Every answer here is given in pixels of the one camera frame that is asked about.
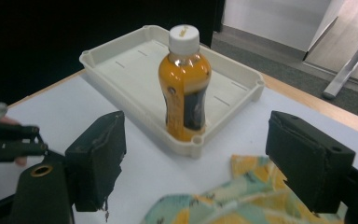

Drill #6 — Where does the orange juice bottle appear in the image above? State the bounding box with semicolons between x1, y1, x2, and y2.
158;23;213;143

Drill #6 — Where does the white plastic tray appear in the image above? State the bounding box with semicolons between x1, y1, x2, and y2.
78;24;266;160

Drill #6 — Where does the black curtain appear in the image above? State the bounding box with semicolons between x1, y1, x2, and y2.
0;0;227;106

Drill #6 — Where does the white cabinet panel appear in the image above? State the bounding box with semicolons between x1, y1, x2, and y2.
223;0;343;61

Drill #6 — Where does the yellow floral cloth garment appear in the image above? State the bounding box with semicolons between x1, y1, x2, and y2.
142;154;347;224

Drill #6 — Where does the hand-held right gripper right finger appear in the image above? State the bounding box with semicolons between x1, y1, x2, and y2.
265;110;357;215

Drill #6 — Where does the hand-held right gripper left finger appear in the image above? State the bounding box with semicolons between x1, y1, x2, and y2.
64;110;128;213

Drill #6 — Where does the white metal desk frame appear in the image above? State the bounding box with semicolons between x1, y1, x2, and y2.
321;23;358;101

